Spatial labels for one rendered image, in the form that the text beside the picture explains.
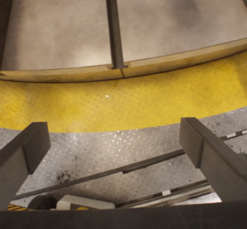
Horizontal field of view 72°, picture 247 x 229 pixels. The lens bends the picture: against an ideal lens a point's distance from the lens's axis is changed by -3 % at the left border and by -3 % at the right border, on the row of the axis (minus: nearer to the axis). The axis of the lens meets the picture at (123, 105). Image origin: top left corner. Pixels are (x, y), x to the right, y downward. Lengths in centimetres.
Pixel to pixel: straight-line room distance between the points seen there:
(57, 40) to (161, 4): 42
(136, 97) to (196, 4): 49
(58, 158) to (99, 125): 29
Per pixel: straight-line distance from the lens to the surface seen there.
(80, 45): 72
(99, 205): 93
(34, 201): 101
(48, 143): 17
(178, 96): 96
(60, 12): 82
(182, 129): 16
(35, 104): 110
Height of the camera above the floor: 93
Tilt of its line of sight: 82 degrees down
